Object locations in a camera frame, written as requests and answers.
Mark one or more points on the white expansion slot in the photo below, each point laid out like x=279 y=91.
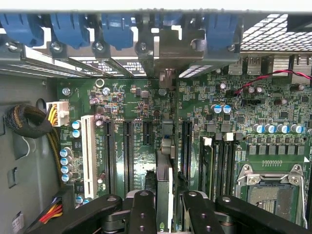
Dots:
x=89 y=156

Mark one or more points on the short black expansion slot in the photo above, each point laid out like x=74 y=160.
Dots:
x=148 y=132

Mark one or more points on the long black expansion slot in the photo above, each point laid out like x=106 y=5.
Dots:
x=110 y=156
x=128 y=156
x=187 y=151

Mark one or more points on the CPU socket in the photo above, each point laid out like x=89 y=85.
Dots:
x=273 y=200

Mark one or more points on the white power connector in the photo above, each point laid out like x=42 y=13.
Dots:
x=62 y=113

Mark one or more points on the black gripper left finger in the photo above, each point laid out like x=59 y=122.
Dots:
x=143 y=214

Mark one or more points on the blue expansion slot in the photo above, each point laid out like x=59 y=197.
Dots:
x=167 y=136

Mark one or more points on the green motherboard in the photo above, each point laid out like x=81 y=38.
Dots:
x=243 y=109

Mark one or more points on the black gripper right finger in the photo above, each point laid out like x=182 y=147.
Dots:
x=200 y=214

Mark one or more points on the open black PC case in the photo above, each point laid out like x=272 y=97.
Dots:
x=29 y=151

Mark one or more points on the blue slot cover clip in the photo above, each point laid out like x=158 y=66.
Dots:
x=70 y=29
x=117 y=29
x=171 y=19
x=22 y=29
x=220 y=31

